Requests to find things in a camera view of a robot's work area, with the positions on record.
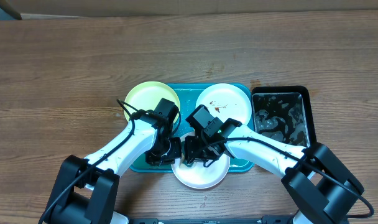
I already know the white plate with streak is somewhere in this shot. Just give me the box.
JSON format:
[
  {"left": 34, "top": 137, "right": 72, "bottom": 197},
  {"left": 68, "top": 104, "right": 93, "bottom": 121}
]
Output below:
[{"left": 171, "top": 130, "right": 231, "bottom": 190}]

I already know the yellow-green plate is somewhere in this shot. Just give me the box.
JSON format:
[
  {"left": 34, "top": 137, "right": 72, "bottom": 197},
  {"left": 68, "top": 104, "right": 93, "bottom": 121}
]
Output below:
[{"left": 124, "top": 82, "right": 180, "bottom": 110}]

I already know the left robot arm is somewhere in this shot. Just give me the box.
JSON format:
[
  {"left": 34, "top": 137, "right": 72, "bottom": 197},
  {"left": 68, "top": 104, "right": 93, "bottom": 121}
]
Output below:
[{"left": 39, "top": 105, "right": 180, "bottom": 223}]

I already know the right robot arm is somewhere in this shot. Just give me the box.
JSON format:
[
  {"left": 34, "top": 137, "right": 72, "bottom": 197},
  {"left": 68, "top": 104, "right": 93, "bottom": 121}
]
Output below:
[{"left": 186, "top": 117, "right": 364, "bottom": 223}]

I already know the teal plastic tray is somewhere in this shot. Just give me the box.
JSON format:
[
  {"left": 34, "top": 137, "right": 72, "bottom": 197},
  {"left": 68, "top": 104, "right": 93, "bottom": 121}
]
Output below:
[{"left": 129, "top": 83, "right": 255, "bottom": 174}]

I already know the white plate with sauce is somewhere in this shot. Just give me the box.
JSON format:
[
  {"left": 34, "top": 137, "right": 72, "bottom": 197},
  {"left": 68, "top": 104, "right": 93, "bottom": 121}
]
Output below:
[{"left": 195, "top": 83, "right": 252, "bottom": 125}]

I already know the black water tub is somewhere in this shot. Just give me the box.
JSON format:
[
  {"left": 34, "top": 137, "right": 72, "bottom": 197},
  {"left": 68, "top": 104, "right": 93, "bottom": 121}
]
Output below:
[{"left": 251, "top": 85, "right": 317, "bottom": 147}]

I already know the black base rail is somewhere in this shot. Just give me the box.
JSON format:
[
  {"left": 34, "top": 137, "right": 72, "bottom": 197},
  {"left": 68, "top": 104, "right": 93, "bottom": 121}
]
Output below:
[{"left": 129, "top": 215, "right": 293, "bottom": 224}]

